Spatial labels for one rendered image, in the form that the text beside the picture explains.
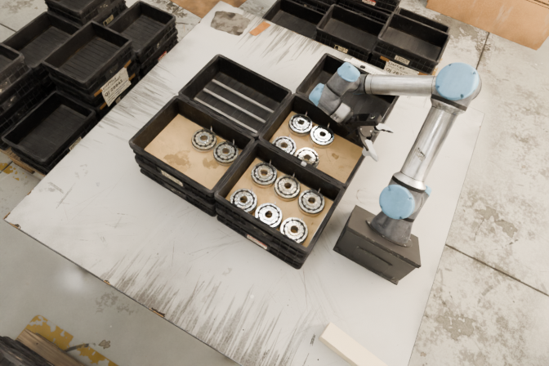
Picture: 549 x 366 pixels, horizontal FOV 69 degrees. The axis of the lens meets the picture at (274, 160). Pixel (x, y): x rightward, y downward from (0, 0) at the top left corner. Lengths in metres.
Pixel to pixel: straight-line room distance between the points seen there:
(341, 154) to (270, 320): 0.72
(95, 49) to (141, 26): 0.41
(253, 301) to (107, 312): 1.01
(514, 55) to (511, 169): 1.19
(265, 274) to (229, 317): 0.20
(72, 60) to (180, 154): 1.16
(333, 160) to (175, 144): 0.66
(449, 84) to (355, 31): 1.73
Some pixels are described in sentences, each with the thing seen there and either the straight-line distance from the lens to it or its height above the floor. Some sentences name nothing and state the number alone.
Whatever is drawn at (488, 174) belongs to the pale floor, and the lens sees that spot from 3.09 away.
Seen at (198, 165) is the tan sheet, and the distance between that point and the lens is 1.65.
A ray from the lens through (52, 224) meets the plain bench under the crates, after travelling 1.82.
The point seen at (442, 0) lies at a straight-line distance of 4.08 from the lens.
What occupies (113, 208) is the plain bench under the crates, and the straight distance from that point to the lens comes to 1.77.
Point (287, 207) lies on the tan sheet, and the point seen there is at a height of 0.83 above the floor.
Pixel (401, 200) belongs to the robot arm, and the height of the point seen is 1.10.
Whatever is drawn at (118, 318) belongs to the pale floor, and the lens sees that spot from 2.36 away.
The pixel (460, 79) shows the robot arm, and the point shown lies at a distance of 1.35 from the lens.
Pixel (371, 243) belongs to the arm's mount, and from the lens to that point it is 1.49.
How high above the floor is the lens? 2.24
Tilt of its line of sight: 58 degrees down
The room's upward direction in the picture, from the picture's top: 9 degrees clockwise
